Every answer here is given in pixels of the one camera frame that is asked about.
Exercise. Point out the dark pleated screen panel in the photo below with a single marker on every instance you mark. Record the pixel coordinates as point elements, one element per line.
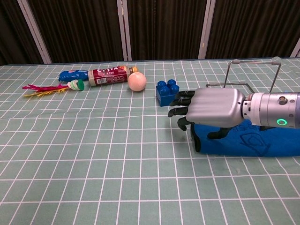
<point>77,28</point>
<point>11,30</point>
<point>253,25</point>
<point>164,28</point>

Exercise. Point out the pale pink ball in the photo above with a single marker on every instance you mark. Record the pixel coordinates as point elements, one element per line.
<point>137,82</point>

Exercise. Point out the Costa coffee bottle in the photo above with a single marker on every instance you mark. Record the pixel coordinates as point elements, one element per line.
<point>107,76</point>

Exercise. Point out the blue toy building block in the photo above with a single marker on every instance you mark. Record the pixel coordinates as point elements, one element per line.
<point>164,98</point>

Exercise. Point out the blue snack packet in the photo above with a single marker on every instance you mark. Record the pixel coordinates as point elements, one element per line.
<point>72,75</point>

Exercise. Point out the colourful feather shuttlecock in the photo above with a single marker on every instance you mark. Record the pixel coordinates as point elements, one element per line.
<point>76,84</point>

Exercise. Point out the green checkered tablecloth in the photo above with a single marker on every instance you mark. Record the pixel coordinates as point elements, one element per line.
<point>93,152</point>

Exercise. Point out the blue and grey cloth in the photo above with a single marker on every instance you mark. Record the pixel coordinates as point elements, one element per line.
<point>222,146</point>

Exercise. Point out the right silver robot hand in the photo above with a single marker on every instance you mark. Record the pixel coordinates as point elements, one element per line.
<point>215,105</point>

